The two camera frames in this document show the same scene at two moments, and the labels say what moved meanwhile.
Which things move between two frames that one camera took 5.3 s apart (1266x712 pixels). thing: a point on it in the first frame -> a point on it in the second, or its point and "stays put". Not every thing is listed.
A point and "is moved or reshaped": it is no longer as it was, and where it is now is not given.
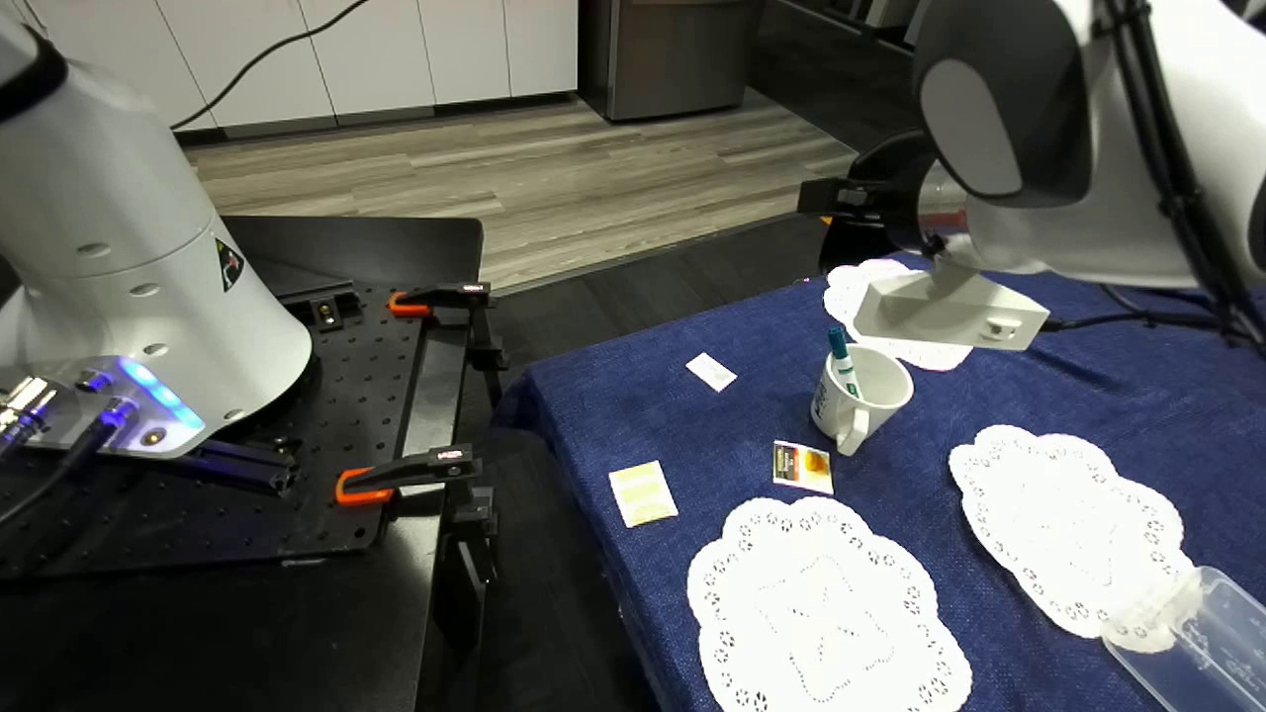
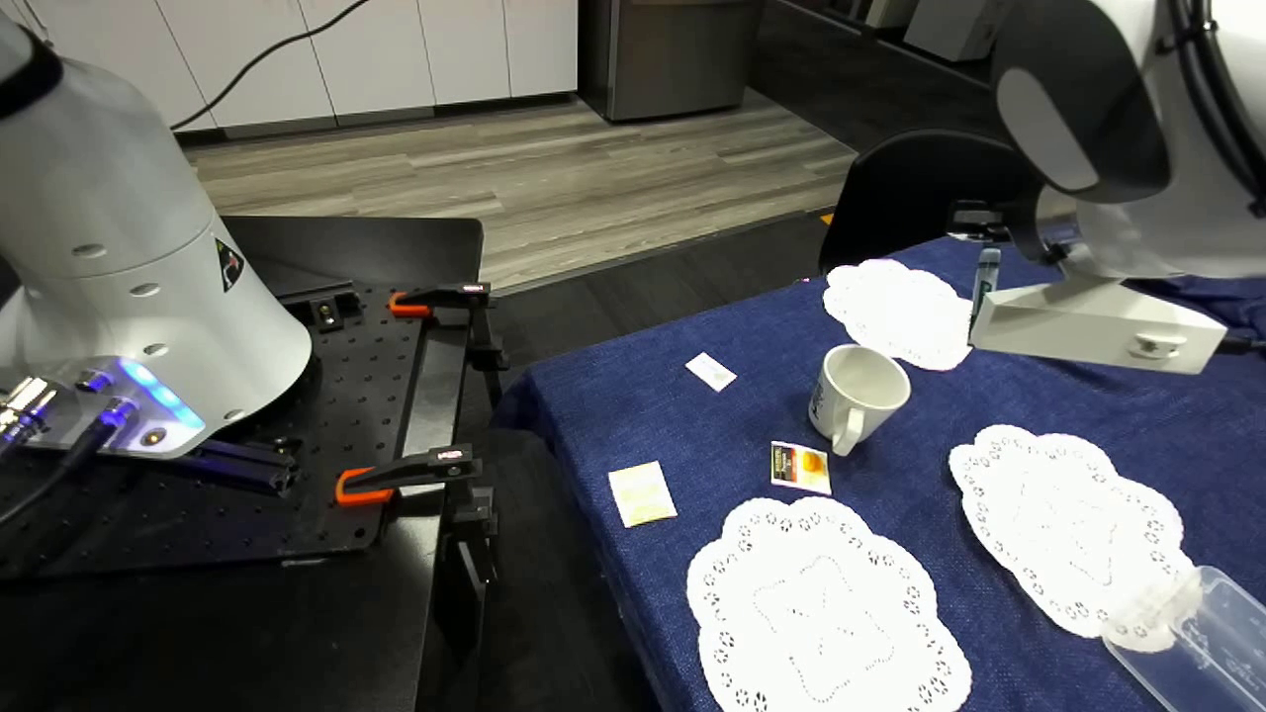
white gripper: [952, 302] -> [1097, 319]
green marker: [840, 349] is moved or reshaped
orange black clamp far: [456, 302] stays put
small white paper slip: [708, 370] stays put
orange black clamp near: [430, 482] stays put
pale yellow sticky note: [642, 490] stays put
